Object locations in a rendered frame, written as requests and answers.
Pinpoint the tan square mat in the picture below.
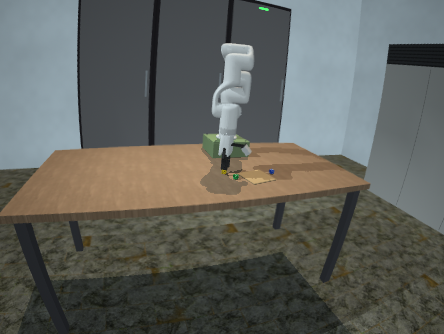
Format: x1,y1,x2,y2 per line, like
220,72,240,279
237,170,276,185

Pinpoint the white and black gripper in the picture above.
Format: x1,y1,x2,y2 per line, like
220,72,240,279
218,133,236,170

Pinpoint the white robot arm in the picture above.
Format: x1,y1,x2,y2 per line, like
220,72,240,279
212,43,254,139

